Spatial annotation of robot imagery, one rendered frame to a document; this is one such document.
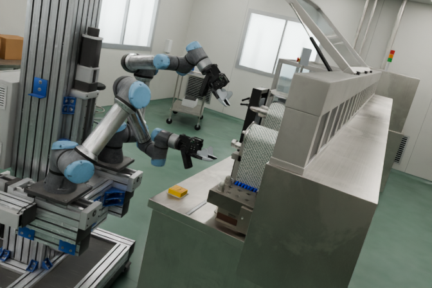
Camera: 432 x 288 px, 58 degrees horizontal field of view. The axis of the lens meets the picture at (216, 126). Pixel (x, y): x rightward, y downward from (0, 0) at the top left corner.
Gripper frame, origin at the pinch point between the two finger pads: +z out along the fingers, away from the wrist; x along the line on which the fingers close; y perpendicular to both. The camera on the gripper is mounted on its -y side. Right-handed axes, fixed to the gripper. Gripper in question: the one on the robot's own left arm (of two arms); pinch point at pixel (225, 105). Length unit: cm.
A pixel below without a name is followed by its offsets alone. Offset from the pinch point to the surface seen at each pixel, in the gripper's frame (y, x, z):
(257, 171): -1.4, -8.4, 35.9
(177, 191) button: -36.6, -21.4, 23.6
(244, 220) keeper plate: -9, -30, 50
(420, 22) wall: 139, 548, -13
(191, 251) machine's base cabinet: -38, -34, 50
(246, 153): -1.0, -8.4, 25.9
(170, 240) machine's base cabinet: -44, -34, 41
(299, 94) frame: 53, -91, 24
